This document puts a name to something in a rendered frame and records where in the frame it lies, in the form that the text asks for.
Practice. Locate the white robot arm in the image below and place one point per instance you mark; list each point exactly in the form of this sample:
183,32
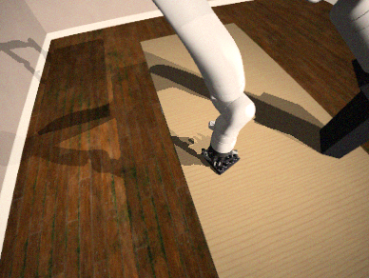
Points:
219,61

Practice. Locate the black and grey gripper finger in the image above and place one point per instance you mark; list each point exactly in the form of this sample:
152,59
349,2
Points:
231,156
210,157

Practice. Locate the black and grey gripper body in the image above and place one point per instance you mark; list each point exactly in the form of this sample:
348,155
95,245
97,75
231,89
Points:
218,153

